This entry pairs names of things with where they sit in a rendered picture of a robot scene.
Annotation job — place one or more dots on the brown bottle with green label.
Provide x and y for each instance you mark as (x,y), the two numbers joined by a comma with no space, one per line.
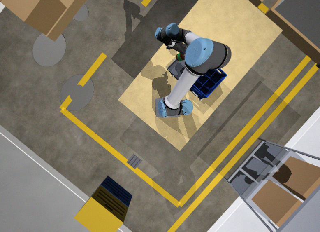
(180,57)

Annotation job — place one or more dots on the blue plastic crate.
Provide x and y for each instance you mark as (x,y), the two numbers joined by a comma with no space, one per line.
(206,84)

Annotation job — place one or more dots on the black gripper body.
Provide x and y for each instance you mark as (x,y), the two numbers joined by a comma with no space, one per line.
(178,46)

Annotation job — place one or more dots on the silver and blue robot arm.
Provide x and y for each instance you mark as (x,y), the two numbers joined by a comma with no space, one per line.
(202,54)

